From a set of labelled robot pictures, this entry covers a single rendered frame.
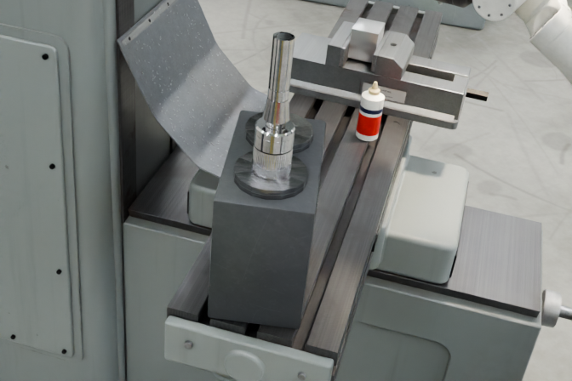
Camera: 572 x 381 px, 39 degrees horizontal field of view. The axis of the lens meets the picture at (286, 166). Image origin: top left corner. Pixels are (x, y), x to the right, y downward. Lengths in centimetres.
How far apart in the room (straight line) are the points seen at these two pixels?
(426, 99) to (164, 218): 54
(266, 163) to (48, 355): 99
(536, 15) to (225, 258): 62
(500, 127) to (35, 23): 246
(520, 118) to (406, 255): 224
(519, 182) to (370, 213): 194
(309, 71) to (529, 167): 184
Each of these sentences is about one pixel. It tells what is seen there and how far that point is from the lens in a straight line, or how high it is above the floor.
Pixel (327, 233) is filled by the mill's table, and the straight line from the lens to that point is 121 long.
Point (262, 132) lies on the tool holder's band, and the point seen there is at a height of 117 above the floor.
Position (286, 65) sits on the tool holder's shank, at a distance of 89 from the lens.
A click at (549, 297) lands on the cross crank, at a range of 164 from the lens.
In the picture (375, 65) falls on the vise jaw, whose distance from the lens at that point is 152.
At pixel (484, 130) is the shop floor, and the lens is 346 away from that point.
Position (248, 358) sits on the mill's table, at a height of 88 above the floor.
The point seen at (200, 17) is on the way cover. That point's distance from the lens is 164.
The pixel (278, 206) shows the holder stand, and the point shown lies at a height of 109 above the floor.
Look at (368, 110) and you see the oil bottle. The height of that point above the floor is 97.
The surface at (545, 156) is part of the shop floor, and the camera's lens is 339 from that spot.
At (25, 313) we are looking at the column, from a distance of 176.
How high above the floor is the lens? 164
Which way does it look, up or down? 33 degrees down
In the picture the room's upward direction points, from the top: 6 degrees clockwise
